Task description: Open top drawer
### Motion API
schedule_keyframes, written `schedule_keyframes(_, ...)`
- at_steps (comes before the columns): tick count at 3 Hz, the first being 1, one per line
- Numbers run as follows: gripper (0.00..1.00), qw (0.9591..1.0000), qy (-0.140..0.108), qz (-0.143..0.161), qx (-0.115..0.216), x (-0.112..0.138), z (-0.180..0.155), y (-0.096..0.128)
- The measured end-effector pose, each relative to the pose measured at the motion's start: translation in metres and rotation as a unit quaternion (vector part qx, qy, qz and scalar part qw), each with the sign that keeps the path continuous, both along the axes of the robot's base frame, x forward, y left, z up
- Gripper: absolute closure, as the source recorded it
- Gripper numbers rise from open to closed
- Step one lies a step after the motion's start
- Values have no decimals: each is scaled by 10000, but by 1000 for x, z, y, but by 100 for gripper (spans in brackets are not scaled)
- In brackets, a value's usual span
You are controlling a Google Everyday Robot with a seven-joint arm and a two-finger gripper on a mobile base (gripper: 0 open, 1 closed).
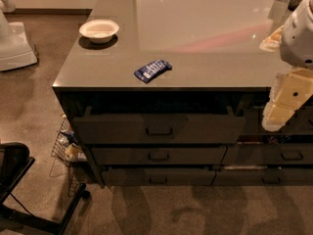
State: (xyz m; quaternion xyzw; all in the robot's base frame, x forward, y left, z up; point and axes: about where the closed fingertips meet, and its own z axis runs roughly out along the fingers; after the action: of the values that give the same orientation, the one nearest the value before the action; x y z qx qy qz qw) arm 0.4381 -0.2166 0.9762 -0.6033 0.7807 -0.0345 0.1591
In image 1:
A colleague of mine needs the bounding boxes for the grey drawer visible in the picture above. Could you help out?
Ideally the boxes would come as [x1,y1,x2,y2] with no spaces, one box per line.
[91,146,226,165]
[102,167,215,186]
[242,106,313,135]
[213,167,313,186]
[71,112,246,145]
[222,143,313,165]

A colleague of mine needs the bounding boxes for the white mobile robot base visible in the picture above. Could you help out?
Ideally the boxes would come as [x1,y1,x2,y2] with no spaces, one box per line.
[0,0,38,71]

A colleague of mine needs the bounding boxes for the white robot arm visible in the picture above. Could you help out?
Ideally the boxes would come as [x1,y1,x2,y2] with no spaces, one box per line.
[259,0,313,132]

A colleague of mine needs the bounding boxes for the dark grey counter cabinet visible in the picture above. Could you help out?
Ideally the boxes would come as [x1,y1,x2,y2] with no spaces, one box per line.
[53,0,313,186]

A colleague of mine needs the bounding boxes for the blue snack packet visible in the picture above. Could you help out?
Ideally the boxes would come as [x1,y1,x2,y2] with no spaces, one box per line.
[134,60,172,83]

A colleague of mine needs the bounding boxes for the white paper bowl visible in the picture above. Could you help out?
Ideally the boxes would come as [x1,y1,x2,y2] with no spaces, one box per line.
[79,20,119,44]

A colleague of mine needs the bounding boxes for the wire basket with items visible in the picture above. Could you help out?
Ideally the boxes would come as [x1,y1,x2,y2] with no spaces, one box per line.
[50,115,85,197]

